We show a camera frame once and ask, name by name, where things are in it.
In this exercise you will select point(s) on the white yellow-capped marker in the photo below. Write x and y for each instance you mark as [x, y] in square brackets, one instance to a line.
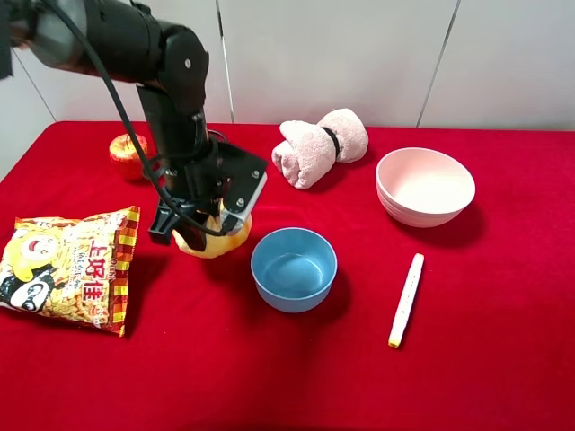
[403, 310]

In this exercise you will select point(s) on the pink rolled towel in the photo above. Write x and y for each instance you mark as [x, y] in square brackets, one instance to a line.
[308, 151]

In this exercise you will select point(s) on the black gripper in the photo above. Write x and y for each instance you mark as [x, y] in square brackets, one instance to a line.
[202, 185]

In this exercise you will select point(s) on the red tablecloth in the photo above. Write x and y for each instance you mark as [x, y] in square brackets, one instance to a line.
[489, 344]

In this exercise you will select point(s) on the pink bowl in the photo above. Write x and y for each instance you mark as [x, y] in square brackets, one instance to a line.
[423, 188]

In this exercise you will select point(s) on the red apple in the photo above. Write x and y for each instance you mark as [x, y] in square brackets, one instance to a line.
[125, 159]

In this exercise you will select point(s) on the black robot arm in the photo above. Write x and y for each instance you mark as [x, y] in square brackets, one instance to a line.
[167, 62]

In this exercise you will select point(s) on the orange bread toy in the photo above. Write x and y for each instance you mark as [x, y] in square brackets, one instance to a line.
[216, 246]

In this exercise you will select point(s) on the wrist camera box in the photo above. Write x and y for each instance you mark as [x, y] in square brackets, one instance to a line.
[243, 178]

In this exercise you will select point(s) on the blue bowl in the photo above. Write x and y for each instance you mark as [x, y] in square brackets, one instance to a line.
[293, 269]

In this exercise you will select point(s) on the yellow snack bag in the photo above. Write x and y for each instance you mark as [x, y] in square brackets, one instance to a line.
[71, 269]

